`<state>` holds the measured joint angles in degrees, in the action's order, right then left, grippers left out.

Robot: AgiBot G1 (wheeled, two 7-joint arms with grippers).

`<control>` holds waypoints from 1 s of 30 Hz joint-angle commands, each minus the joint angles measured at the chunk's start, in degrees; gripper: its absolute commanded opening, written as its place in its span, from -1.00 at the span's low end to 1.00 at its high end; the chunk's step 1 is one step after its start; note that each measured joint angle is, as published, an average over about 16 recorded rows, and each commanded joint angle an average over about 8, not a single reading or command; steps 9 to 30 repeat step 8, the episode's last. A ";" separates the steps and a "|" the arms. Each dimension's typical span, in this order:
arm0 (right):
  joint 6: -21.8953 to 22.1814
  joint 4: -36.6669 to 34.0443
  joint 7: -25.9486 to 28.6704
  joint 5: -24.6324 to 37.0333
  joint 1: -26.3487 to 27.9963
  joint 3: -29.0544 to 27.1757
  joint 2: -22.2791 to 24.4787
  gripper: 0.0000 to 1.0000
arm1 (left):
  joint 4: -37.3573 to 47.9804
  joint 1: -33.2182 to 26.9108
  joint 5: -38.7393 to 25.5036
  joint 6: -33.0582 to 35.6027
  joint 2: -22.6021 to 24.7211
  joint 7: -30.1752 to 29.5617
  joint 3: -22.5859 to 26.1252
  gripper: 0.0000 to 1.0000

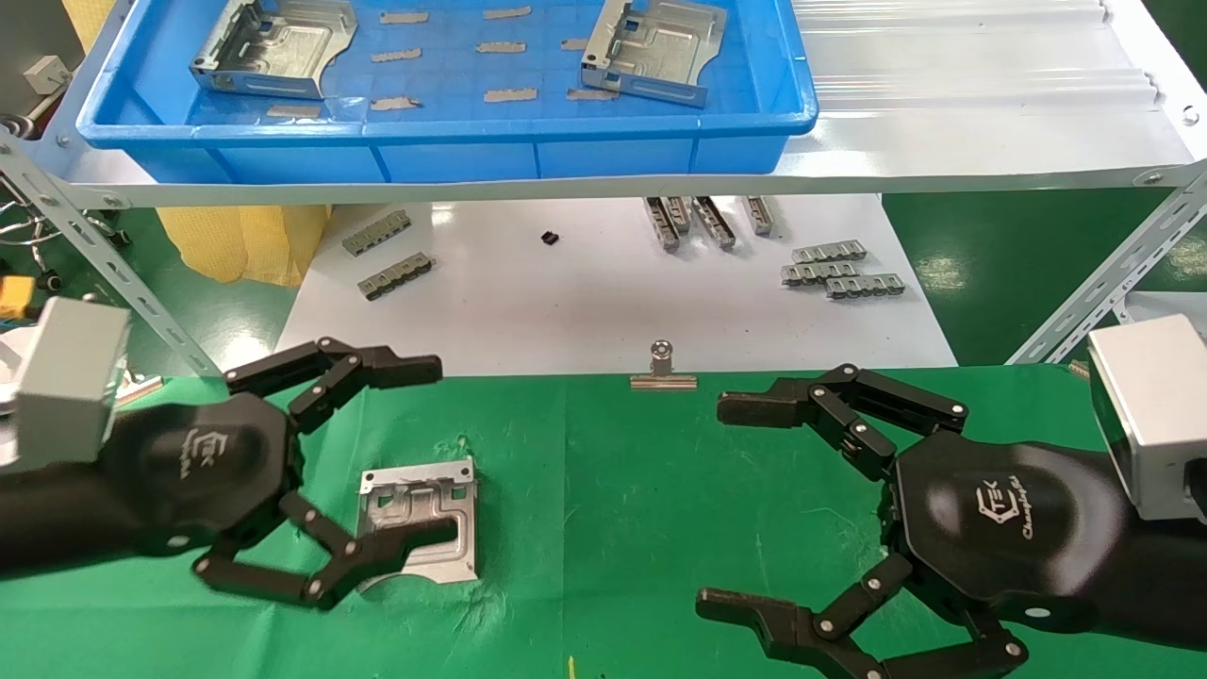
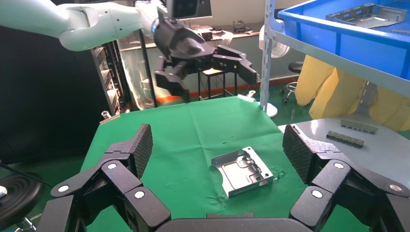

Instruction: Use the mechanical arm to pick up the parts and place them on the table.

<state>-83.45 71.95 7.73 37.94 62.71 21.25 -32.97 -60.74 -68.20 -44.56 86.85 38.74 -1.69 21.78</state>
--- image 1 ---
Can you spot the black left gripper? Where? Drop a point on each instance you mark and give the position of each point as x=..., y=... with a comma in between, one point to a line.
x=189, y=462

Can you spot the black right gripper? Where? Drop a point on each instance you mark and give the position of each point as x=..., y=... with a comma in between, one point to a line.
x=1000, y=519

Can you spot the silver sheet metal bracket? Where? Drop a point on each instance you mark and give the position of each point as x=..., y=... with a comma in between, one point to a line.
x=415, y=500
x=292, y=47
x=660, y=52

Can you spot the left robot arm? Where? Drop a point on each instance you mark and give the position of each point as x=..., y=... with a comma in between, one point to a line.
x=47, y=519

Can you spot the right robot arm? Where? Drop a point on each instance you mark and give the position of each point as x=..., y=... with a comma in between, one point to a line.
x=1169, y=585

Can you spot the green table cloth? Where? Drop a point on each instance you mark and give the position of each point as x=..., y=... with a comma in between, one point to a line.
x=613, y=490

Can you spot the silver metal binder clip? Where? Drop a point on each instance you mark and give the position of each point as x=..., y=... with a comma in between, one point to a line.
x=663, y=382
x=141, y=387
x=1077, y=369

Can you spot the grey connector strips right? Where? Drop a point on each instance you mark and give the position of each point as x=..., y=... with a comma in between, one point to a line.
x=866, y=287

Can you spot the large blue plastic bin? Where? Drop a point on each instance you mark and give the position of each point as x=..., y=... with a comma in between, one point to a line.
x=453, y=156

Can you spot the grey flat strip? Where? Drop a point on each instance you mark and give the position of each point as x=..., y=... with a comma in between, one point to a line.
x=404, y=17
x=507, y=13
x=500, y=47
x=394, y=103
x=573, y=43
x=294, y=110
x=510, y=94
x=589, y=93
x=396, y=55

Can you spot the white metal shelf rack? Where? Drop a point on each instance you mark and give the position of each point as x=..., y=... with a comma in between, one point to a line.
x=943, y=94

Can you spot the white adapter box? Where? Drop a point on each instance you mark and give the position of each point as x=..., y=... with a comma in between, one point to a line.
x=47, y=74

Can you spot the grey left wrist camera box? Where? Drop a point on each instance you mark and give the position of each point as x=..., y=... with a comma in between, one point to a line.
x=71, y=377

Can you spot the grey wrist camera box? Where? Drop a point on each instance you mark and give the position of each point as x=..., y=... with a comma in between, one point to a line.
x=1150, y=405
x=71, y=377

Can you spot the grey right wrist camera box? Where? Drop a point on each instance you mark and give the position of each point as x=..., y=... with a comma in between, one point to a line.
x=1150, y=405

